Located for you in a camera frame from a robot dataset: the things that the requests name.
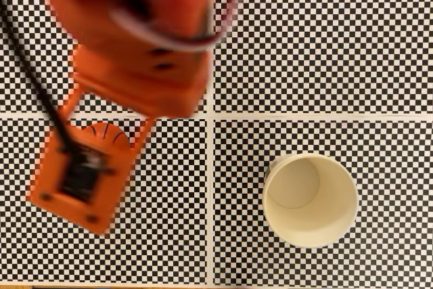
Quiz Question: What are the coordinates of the orange camera mount with board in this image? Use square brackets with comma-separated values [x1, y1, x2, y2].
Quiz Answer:
[26, 88, 154, 236]

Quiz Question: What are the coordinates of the orange mini basketball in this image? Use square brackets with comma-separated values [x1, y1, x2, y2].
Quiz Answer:
[69, 120, 131, 150]

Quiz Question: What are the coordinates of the white paper cup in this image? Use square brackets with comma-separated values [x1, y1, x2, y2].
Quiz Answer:
[262, 152, 359, 249]

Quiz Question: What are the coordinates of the red black white servo wire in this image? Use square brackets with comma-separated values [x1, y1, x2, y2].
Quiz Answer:
[108, 0, 243, 51]

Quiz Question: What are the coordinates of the black camera cable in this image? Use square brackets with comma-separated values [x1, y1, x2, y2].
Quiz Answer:
[0, 0, 78, 154]

